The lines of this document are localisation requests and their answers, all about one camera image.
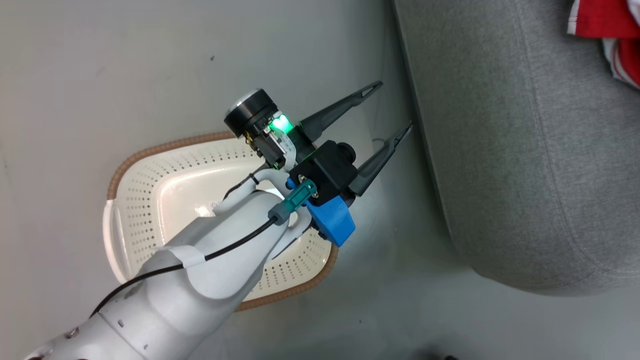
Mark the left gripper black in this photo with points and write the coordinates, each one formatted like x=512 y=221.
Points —
x=255 y=120

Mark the red white sports clothing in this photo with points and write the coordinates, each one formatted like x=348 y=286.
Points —
x=610 y=20

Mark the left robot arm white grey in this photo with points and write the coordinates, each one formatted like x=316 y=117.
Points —
x=200 y=300

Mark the white perforated laundry basket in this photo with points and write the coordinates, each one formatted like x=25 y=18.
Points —
x=150 y=200

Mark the grey fabric sofa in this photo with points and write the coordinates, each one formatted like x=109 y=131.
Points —
x=525 y=150

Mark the left wrist camera blue mount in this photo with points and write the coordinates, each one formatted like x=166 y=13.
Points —
x=325 y=172

